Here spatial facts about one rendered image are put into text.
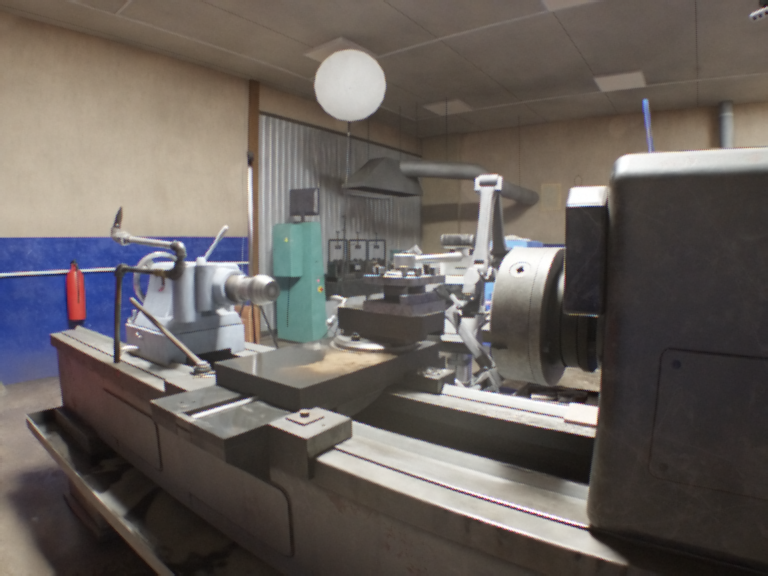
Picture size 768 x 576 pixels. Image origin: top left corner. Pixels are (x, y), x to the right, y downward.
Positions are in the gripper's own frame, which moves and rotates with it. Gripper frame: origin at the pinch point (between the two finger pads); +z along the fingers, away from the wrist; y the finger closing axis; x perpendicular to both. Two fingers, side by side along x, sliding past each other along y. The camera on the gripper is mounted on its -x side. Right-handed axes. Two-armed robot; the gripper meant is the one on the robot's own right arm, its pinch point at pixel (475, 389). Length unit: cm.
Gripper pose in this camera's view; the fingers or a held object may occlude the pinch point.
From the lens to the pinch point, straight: 157.1
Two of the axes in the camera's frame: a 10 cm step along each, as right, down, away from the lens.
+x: -6.9, 4.6, 5.6
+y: 4.1, 8.8, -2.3
